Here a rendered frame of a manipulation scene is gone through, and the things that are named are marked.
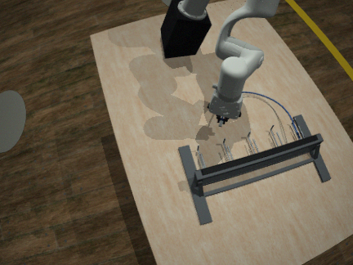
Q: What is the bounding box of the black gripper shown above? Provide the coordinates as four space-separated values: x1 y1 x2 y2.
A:
207 89 243 124

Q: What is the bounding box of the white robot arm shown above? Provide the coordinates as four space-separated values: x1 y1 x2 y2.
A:
178 0 280 103

